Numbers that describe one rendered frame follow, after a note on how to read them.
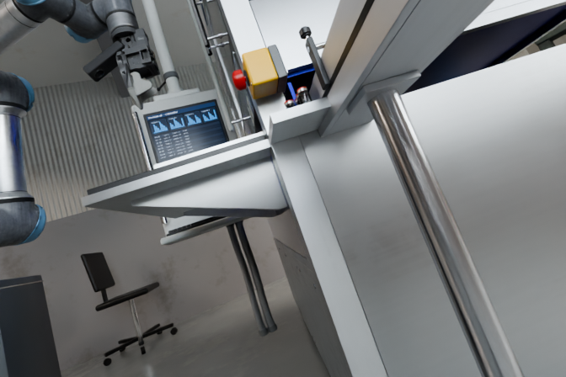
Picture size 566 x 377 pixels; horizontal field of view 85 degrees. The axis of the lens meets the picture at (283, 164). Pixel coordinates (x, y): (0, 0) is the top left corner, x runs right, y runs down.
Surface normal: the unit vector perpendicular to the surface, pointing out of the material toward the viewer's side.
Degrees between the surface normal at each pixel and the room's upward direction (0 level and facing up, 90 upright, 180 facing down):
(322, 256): 90
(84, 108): 90
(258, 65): 90
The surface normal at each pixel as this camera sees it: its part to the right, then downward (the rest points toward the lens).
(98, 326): 0.28, -0.27
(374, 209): 0.07, -0.20
